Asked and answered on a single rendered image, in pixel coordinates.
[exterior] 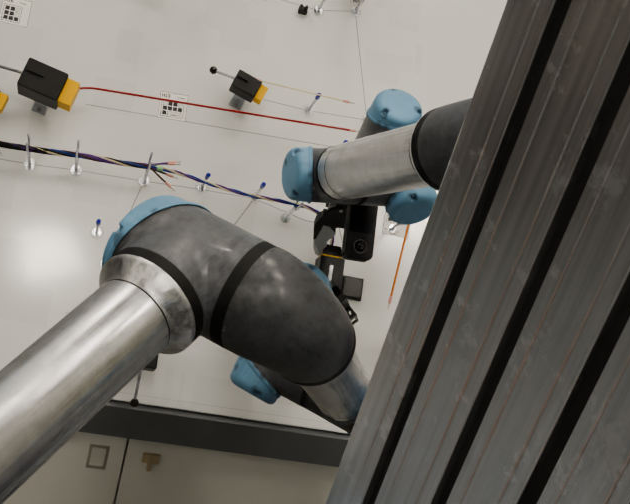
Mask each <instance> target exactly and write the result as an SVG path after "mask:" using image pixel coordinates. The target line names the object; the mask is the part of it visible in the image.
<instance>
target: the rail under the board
mask: <svg viewBox="0 0 630 504"><path fill-rule="evenodd" d="M78 432H85V433H93V434H100V435H107V436H115V437H122V438H129V439H136V440H144V441H151V442H158V443H165V444H173V445H180V446H187V447H194V448H202V449H209V450H216V451H224V452H231V453H238V454H245V455H253V456H260V457H267V458H274V459H282V460H289V461H296V462H303V463H311V464H318V465H325V466H333V467H339V465H340V462H341V460H342V457H343V454H344V451H345V449H346V446H347V443H348V440H349V437H350V435H349V434H344V433H337V432H330V431H323V430H316V429H309V428H302V427H295V426H288V425H281V424H274V423H268V422H261V421H254V420H247V419H240V418H233V417H226V416H219V415H212V414H205V413H198V412H191V411H185V410H178V409H171V408H164V407H157V406H150V405H143V404H138V406H137V407H132V406H131V405H130V403H129V402H122V401H115V400H110V401H109V402H108V403H107V404H106V405H105V406H104V407H103V408H102V409H101V410H100V411H99V412H98V413H97V414H96V415H95V416H94V417H92V418H91V419H90V420H89V421H88V422H87V423H86V424H85V425H84V426H83V427H82V428H81V429H80V430H79V431H78Z"/></svg>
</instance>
